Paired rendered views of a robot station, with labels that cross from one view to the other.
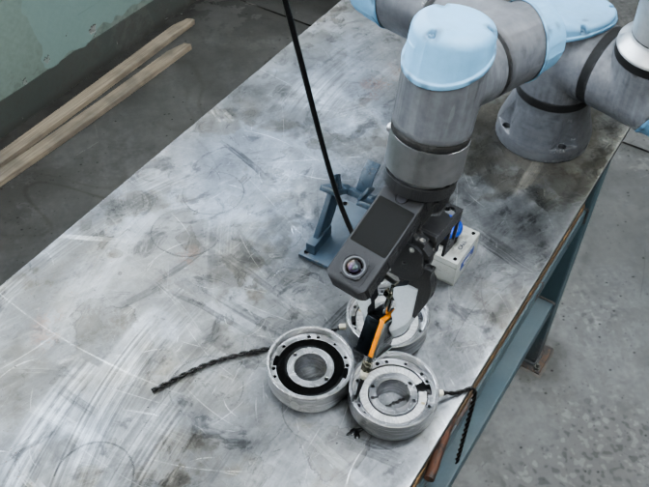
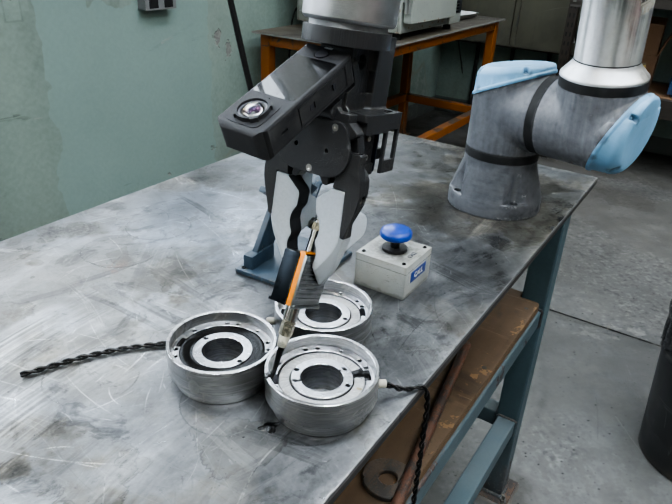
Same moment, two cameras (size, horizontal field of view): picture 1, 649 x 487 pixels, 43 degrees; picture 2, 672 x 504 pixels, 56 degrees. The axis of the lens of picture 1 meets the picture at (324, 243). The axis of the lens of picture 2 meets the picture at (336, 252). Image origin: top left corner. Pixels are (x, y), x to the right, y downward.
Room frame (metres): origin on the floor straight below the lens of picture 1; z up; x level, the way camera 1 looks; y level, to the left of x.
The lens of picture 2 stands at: (0.06, -0.09, 1.20)
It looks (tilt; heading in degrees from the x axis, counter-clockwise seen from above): 27 degrees down; 0
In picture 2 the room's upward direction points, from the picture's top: 3 degrees clockwise
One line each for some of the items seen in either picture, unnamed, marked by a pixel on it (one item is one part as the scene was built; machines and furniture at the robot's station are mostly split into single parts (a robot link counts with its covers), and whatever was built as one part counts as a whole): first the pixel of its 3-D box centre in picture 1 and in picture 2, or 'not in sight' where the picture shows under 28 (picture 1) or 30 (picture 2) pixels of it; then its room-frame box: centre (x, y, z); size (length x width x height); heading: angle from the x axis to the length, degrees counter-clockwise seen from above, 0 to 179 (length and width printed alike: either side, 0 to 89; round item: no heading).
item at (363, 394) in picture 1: (392, 397); (321, 385); (0.52, -0.08, 0.82); 0.08 x 0.08 x 0.02
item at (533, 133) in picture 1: (549, 107); (497, 174); (1.04, -0.35, 0.85); 0.15 x 0.15 x 0.10
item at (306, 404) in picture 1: (310, 370); (222, 356); (0.56, 0.01, 0.82); 0.10 x 0.10 x 0.04
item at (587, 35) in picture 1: (569, 46); (514, 104); (1.04, -0.36, 0.97); 0.13 x 0.12 x 0.14; 46
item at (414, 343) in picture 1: (386, 323); (323, 319); (0.63, -0.08, 0.82); 0.10 x 0.10 x 0.04
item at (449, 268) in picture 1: (445, 245); (395, 262); (0.76, -0.17, 0.82); 0.08 x 0.07 x 0.05; 148
